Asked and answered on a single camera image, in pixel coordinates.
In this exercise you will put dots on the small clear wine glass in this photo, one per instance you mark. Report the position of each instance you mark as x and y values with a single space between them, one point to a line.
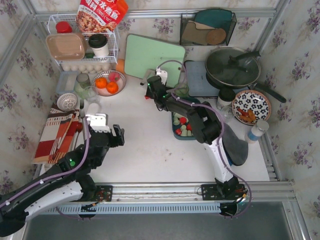
227 112

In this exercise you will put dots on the round cork coaster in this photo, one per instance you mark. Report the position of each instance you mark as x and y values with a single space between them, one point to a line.
215 36

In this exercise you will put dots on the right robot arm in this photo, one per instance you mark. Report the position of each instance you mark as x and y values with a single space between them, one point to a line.
208 129

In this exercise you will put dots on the teal plastic storage basket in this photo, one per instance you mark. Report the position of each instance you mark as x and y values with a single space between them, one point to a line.
179 137

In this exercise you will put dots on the orange cup behind board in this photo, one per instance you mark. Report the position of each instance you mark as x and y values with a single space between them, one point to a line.
120 66

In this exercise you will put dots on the white wire rack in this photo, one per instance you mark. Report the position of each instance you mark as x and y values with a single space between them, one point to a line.
113 39

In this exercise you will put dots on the orange mandarin left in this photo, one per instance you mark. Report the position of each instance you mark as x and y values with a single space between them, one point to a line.
101 83

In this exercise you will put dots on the clear lidded food container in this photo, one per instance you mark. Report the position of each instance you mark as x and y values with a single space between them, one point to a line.
66 82

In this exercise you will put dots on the patterned fruit bowl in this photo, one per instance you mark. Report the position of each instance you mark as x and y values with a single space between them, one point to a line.
103 92

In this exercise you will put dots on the mint green cutting board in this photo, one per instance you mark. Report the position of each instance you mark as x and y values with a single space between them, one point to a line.
145 53

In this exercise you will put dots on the green tinted glass jar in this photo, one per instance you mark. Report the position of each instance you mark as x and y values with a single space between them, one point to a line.
82 81

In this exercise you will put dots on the metal fork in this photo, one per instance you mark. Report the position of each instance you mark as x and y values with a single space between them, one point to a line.
81 109

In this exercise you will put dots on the black lidded white jar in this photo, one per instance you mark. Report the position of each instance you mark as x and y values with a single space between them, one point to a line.
225 98

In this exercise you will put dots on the red coffee capsule bottom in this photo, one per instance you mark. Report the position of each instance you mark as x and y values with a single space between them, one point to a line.
178 131

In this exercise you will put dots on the clear drinking glass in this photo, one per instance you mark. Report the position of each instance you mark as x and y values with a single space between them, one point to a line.
90 94

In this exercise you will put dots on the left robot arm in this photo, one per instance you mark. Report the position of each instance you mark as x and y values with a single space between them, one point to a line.
66 181

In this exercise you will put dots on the blue cloth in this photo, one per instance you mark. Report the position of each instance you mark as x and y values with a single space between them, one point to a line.
236 149

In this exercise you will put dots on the white egg tray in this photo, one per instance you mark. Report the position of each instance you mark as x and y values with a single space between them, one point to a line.
88 68

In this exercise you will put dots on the teal plate in organizer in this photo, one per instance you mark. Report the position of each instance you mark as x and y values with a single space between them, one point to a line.
215 17

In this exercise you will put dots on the grey induction cooker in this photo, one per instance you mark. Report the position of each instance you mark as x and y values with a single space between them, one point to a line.
197 81

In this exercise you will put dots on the green glass cup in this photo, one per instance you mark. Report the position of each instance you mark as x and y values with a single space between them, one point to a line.
181 90

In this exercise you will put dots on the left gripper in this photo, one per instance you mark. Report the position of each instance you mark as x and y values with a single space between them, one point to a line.
114 138

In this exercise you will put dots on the white coffee cup black lid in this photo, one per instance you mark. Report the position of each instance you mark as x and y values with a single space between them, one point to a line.
99 44

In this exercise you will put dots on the striped orange kitchen towel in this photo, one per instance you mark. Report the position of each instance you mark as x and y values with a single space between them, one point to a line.
48 142

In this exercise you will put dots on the orange mandarin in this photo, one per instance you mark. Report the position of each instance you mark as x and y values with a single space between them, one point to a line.
112 88
101 83

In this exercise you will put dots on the black mesh organizer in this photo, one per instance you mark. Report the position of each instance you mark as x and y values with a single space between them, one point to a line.
194 33

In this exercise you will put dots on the pink peach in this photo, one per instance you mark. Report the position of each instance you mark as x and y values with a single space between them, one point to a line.
114 76

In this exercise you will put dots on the orange mandarin right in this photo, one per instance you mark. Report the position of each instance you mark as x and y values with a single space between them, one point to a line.
112 88

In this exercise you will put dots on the red snack bag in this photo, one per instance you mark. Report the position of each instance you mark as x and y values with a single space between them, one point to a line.
100 16

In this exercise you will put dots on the metal cutting board stand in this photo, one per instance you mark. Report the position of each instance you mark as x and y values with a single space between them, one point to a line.
149 73

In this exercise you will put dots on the white strainer bowl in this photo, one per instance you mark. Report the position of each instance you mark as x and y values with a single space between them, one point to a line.
67 102

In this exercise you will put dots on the black wok with glass lid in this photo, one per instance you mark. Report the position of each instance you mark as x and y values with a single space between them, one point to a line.
235 68

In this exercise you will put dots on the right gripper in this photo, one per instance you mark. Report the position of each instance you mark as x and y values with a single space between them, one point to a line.
153 85

